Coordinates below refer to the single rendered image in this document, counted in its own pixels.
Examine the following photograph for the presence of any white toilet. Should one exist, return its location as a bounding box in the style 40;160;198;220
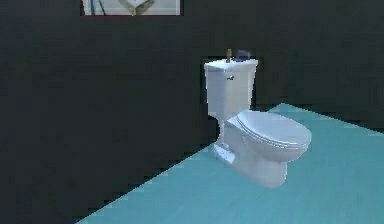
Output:
203;58;313;190

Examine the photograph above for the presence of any dark blue-grey small object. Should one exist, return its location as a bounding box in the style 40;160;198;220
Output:
232;49;253;63

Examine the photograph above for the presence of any framed wall picture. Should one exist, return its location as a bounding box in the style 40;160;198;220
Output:
80;0;184;17

